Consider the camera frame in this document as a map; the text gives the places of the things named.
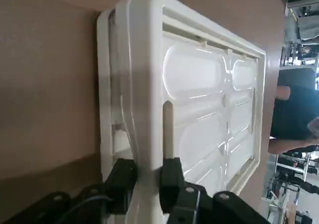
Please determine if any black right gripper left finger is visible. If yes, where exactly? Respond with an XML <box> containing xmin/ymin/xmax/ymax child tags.
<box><xmin>12</xmin><ymin>157</ymin><xmax>139</xmax><ymax>224</ymax></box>

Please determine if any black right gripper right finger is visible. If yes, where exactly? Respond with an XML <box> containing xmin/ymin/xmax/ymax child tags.
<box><xmin>158</xmin><ymin>156</ymin><xmax>273</xmax><ymax>224</ymax></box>

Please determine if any white folding storage box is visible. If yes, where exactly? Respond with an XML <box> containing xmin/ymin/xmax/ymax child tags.
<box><xmin>96</xmin><ymin>0</ymin><xmax>268</xmax><ymax>224</ymax></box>

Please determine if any person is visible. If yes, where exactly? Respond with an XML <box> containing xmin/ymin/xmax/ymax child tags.
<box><xmin>268</xmin><ymin>83</ymin><xmax>319</xmax><ymax>156</ymax></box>

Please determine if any metal equipment rack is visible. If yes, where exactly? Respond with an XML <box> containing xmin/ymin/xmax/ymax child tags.
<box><xmin>284</xmin><ymin>0</ymin><xmax>319</xmax><ymax>68</ymax></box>

